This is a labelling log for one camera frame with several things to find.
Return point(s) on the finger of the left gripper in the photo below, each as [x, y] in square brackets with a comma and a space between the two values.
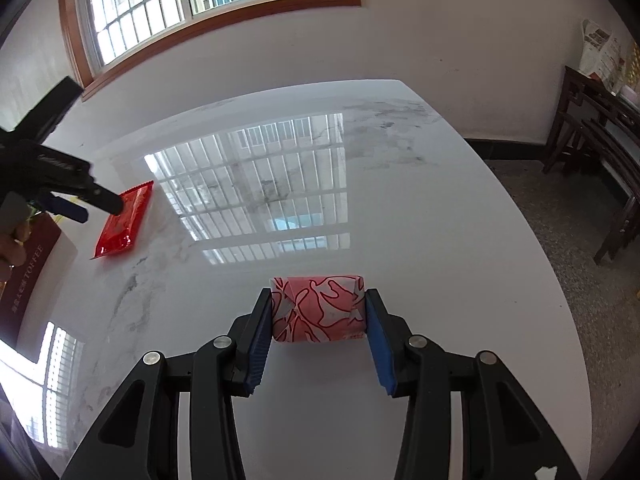
[87, 190]
[59, 206]

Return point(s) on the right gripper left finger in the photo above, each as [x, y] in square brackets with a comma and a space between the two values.
[136, 434]

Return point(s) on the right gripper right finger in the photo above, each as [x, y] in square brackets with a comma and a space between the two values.
[504, 434]

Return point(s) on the small pink patterned snack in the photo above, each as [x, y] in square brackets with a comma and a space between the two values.
[318, 309]

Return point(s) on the person left hand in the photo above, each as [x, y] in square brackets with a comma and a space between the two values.
[12, 251]

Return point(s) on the red snack packet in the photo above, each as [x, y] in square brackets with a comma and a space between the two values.
[120, 232]

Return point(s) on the wooden framed window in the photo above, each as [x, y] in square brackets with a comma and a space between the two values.
[105, 39]

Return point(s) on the dark wooden side cabinet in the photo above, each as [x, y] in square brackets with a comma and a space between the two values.
[594, 127]

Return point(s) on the newspaper stack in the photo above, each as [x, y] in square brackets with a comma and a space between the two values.
[601, 58]

